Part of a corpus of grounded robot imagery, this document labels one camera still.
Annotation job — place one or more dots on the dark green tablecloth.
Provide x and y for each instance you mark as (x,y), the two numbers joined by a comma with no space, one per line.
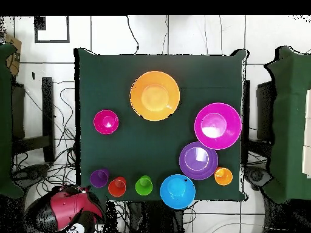
(145,145)

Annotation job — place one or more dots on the large orange bowl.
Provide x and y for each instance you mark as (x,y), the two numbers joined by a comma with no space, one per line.
(155,97)

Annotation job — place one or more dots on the orange-red cup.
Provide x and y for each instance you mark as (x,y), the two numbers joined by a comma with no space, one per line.
(116,190)

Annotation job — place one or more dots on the black square floor frame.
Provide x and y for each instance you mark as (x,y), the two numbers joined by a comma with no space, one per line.
(36,34)

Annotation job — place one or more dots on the large blue bowl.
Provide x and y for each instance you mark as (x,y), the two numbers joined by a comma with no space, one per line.
(178,194)

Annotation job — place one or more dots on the green cup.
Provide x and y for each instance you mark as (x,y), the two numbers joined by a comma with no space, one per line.
(143,188)

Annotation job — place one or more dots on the purple bowl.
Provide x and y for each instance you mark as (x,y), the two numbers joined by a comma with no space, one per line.
(209,170)

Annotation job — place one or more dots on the green-covered side table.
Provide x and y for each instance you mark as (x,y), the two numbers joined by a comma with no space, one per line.
(6,121)
(289,121)

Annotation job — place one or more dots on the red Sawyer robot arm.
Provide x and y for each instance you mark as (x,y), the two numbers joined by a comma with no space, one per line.
(68,206)

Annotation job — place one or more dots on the purple cup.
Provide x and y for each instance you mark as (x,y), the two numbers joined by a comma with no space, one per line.
(97,180)

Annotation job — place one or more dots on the small red bowl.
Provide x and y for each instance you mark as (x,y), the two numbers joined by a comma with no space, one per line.
(104,122)

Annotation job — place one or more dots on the cardboard box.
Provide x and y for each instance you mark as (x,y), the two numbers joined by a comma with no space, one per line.
(14,60)

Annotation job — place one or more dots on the yellow-orange cup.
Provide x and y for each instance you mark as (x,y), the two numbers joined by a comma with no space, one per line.
(223,177)

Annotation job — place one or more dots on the large pink bowl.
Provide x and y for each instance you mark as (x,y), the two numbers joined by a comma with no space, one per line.
(228,136)

